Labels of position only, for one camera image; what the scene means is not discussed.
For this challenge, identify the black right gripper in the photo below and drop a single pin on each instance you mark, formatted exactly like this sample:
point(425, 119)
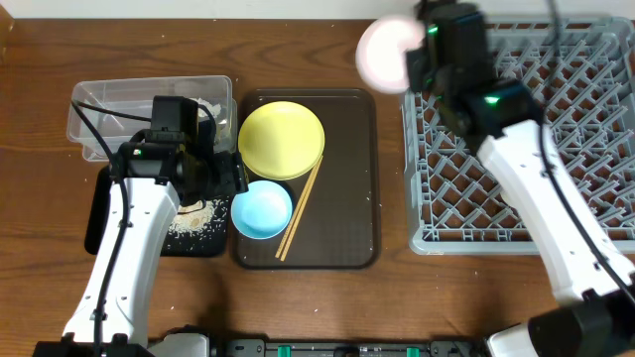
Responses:
point(414, 64)

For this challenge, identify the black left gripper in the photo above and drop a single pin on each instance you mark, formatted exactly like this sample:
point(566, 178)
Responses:
point(234, 178)

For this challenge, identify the rice leftovers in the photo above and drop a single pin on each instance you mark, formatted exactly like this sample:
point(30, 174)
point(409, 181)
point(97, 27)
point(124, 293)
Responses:
point(201, 219)

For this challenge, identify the white tissue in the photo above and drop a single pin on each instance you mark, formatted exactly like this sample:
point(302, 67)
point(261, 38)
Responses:
point(205, 108)

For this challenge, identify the light blue bowl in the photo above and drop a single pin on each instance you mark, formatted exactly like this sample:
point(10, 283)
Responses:
point(263, 211)

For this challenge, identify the pink bowl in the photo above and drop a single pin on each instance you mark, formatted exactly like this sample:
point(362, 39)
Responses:
point(380, 55)

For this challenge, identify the yellow plate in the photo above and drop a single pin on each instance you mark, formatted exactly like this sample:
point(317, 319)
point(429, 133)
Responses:
point(281, 140)

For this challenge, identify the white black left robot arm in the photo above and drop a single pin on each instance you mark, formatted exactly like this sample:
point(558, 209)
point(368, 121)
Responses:
point(152, 181)

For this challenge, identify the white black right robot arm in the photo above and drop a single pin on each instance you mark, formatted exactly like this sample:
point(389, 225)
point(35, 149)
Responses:
point(523, 157)

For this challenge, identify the black waste tray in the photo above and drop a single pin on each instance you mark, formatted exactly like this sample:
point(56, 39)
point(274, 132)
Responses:
point(184, 246)

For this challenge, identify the grey dishwasher rack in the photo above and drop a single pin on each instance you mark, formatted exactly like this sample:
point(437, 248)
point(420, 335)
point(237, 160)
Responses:
point(455, 207)

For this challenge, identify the clear plastic bin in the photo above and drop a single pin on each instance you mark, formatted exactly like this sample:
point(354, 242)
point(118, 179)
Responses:
point(134, 96)

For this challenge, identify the dark brown serving tray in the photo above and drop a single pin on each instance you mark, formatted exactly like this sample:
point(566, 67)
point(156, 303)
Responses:
point(340, 228)

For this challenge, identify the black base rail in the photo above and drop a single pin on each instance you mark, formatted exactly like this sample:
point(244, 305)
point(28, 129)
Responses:
point(264, 346)

